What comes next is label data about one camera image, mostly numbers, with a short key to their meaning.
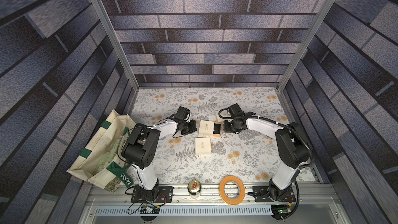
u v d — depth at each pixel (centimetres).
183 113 78
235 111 76
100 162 77
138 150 48
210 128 95
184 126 76
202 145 87
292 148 48
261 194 74
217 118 77
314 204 76
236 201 71
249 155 87
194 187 67
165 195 74
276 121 102
